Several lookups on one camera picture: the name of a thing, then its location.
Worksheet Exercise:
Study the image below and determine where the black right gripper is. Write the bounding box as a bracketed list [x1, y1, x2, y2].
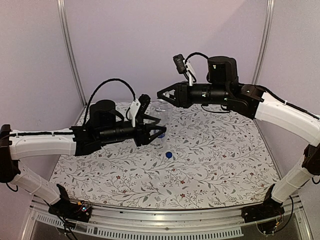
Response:
[157, 80, 230, 109]

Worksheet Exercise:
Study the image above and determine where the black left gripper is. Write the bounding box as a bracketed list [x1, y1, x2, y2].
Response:
[98, 115, 167, 148]

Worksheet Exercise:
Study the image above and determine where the clear plastic bottle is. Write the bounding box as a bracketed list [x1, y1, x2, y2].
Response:
[150, 99, 173, 149]

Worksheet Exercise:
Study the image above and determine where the Pepsi bottle blue label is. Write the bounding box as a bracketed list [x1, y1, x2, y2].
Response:
[157, 132, 167, 146]

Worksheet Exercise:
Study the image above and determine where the blue bottle cap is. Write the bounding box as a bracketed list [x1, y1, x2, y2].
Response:
[165, 151, 173, 159]

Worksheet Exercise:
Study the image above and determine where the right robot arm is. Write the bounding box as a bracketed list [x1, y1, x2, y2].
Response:
[157, 54, 320, 218]

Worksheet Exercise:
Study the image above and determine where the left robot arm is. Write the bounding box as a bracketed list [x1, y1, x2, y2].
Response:
[0, 99, 167, 217]

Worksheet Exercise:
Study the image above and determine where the floral patterned table mat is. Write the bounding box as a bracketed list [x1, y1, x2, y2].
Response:
[50, 105, 280, 209]

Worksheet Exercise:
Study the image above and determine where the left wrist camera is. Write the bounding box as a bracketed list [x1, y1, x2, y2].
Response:
[126, 94, 151, 128]

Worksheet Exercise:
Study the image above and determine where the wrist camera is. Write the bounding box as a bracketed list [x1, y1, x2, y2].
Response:
[126, 94, 151, 128]
[173, 54, 197, 86]

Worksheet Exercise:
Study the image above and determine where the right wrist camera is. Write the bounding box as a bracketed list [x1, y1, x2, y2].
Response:
[173, 54, 197, 86]

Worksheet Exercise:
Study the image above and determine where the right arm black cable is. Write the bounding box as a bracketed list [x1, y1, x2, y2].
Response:
[186, 51, 210, 63]

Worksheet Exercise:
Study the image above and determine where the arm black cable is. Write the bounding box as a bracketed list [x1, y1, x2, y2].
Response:
[186, 51, 210, 63]
[83, 78, 137, 121]

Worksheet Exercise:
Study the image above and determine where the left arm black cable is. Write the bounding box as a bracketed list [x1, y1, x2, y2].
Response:
[83, 78, 137, 121]

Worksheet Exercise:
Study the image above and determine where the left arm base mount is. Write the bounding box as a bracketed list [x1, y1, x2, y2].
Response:
[48, 184, 92, 223]

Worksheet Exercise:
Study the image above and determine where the right aluminium corner post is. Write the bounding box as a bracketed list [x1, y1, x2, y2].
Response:
[251, 0, 275, 85]

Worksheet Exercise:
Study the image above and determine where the aluminium corner post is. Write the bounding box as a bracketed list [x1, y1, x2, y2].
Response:
[251, 0, 275, 85]
[56, 0, 87, 107]

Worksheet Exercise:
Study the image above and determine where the aluminium front rail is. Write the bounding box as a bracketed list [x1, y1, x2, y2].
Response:
[21, 195, 315, 240]

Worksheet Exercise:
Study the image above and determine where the left aluminium corner post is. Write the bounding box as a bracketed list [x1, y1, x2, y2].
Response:
[56, 0, 87, 107]

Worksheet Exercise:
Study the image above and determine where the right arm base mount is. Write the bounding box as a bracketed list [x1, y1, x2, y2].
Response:
[241, 196, 285, 223]

